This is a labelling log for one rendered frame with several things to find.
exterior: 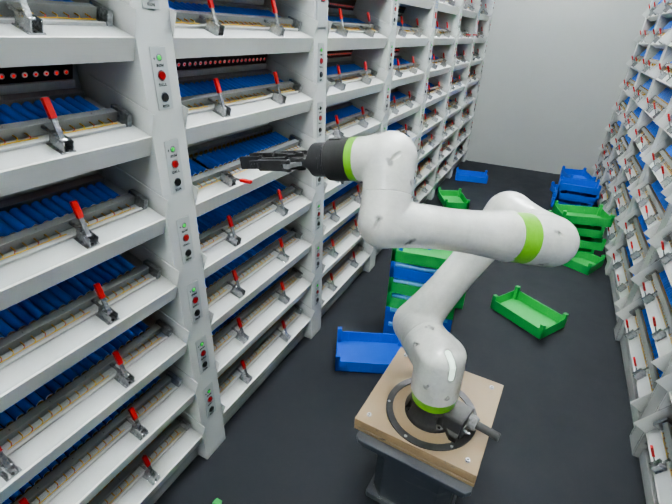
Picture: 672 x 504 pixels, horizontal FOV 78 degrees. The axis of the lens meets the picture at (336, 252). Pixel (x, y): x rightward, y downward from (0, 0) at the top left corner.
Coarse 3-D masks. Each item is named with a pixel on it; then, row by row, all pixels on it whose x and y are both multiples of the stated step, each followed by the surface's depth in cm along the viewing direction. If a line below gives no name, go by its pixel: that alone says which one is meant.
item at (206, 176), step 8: (280, 144) 144; (288, 144) 146; (296, 144) 151; (216, 168) 118; (224, 168) 119; (232, 168) 122; (192, 176) 111; (200, 176) 112; (208, 176) 114; (216, 176) 117; (208, 184) 113
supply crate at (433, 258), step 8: (392, 248) 178; (408, 248) 191; (416, 248) 192; (392, 256) 180; (400, 256) 179; (408, 256) 178; (416, 256) 177; (424, 256) 175; (432, 256) 174; (440, 256) 186; (448, 256) 186; (416, 264) 178; (424, 264) 177; (432, 264) 176; (440, 264) 175
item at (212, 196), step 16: (288, 128) 154; (192, 144) 123; (304, 144) 154; (240, 176) 124; (256, 176) 127; (272, 176) 135; (208, 192) 112; (224, 192) 115; (240, 192) 122; (208, 208) 112
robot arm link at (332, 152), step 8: (336, 136) 89; (344, 136) 89; (328, 144) 88; (336, 144) 87; (344, 144) 86; (328, 152) 87; (336, 152) 86; (328, 160) 87; (336, 160) 86; (328, 168) 88; (336, 168) 87; (328, 176) 90; (336, 176) 89; (344, 176) 88
